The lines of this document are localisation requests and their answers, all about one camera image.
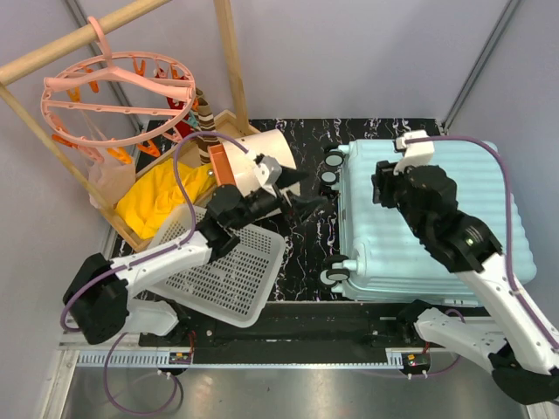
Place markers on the pink toy washing machine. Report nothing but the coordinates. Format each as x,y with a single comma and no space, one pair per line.
253,153

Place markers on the light blue ribbed suitcase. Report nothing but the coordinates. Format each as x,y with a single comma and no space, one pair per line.
407,226

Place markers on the aluminium rail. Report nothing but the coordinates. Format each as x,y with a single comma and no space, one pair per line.
410,326

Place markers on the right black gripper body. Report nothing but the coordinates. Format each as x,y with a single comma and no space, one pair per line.
409,215

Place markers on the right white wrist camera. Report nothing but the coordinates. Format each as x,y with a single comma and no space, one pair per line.
417,150

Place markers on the wooden clothes rack frame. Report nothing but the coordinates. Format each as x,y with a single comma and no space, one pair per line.
85,35

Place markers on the brown striped sock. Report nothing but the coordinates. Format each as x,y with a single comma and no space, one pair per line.
205,122

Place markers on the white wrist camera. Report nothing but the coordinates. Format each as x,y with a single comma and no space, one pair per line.
267,172
417,150

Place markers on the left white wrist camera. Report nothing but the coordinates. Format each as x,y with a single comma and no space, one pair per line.
267,172

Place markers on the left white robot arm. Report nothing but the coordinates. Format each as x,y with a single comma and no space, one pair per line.
101,300

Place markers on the pink round clip hanger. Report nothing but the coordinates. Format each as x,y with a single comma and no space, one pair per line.
137,85

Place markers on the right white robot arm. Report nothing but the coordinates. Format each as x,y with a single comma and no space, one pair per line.
522,362

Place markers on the yellow cloth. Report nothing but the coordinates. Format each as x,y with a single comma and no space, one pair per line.
153,197

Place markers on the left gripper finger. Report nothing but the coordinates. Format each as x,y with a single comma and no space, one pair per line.
289,177
302,208

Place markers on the black marble pattern mat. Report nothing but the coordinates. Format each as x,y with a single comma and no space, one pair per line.
307,245

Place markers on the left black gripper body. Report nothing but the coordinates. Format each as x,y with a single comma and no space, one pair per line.
262,203

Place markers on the translucent plastic bag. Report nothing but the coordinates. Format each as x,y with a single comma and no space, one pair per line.
115,176

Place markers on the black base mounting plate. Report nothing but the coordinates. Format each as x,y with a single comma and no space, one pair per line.
288,340

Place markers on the white perforated plastic basket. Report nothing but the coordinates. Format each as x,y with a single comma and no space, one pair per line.
235,288

